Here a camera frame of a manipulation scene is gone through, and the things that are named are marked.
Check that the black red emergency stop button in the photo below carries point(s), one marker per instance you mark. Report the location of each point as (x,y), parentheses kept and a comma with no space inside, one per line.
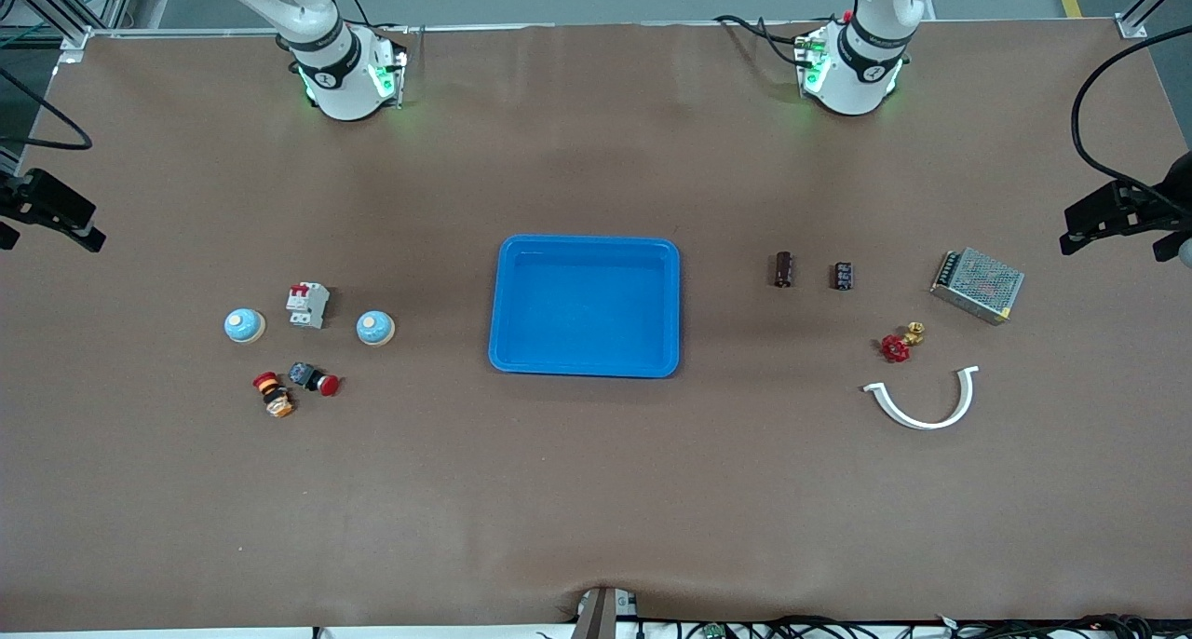
(303,374)

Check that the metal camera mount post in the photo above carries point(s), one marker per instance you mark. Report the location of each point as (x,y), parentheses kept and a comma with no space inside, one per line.
(603,620)

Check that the white semicircular pipe clamp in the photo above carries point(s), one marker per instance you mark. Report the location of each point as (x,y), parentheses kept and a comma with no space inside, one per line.
(927,425)

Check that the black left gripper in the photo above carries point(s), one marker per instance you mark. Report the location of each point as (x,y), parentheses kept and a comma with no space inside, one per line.
(1147,205)

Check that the white red circuit breaker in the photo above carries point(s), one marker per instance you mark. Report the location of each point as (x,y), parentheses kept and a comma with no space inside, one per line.
(307,305)

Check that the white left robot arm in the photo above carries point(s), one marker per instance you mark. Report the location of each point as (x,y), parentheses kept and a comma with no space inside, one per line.
(852,71)

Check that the blue plastic tray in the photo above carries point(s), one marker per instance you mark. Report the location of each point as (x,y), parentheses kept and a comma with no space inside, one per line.
(587,308)

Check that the orange red push button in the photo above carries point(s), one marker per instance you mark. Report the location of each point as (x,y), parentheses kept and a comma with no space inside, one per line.
(277,399)

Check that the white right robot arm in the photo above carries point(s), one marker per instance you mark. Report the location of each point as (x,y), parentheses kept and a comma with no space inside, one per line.
(340,71)

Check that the perforated metal power supply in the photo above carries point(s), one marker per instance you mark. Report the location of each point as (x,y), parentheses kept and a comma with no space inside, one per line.
(978,285)

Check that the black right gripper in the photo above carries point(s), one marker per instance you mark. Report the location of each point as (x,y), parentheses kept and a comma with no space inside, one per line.
(20,197)

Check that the light blue bell tan knob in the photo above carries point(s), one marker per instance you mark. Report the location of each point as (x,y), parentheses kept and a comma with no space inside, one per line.
(375,328)

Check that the light blue bell white knob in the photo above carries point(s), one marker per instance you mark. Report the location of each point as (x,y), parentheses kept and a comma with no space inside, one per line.
(244,326)

